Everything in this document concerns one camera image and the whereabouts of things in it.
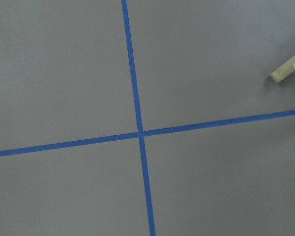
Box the wooden plate rack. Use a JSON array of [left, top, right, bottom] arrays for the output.
[[270, 55, 295, 83]]

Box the brown paper table cover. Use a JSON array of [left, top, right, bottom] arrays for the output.
[[0, 0, 295, 236]]

